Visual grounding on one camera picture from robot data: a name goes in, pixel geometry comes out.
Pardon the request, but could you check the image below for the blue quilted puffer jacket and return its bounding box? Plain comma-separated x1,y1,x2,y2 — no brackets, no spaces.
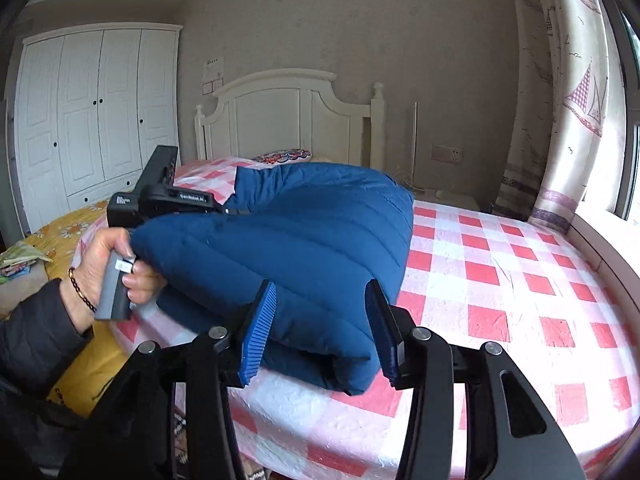
130,162,413,396

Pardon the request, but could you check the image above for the black sleeved left forearm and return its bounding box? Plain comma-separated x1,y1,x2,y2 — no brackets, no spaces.
1,278,93,412

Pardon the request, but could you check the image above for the person's left hand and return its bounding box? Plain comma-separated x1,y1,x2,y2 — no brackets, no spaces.
60,228,166,334

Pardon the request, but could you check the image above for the pink checkered bed sheet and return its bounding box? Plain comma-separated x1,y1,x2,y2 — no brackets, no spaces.
71,156,640,480

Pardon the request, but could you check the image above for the white wardrobe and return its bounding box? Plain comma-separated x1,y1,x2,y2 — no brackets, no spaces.
13,22,181,232

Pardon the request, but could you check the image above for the colourful patterned pillow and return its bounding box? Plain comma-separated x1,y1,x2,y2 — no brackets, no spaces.
254,148,312,165

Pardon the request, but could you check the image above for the folded colourful cloth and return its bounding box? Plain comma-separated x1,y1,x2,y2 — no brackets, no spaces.
0,242,51,285

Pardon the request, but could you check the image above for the white bedside table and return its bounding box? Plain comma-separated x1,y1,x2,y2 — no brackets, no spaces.
414,190,480,211

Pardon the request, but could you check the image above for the white wooden headboard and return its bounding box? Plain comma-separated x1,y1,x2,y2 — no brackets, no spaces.
194,68,386,171

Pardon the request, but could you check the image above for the yellow bedding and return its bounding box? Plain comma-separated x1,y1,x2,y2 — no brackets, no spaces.
25,200,126,417

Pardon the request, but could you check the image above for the beige patterned curtain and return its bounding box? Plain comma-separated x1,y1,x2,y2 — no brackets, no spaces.
492,0,624,233

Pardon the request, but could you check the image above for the beaded bracelet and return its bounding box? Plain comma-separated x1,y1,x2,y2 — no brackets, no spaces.
67,266,99,314

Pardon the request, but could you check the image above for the wall paper notice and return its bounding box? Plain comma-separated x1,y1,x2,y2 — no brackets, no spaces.
202,56,224,96

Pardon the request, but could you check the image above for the wall power socket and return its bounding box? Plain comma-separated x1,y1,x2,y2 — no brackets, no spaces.
431,145,463,165

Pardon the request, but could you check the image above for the dark window frame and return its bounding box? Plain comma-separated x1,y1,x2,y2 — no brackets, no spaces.
608,0,639,221

